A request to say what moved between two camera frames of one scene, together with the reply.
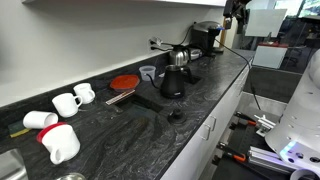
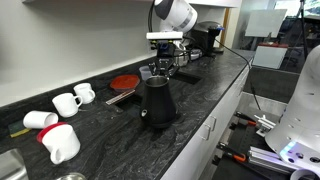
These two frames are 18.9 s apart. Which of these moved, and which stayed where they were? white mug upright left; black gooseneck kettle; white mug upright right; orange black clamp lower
Moved: black gooseneck kettle
Stayed: white mug upright right; orange black clamp lower; white mug upright left
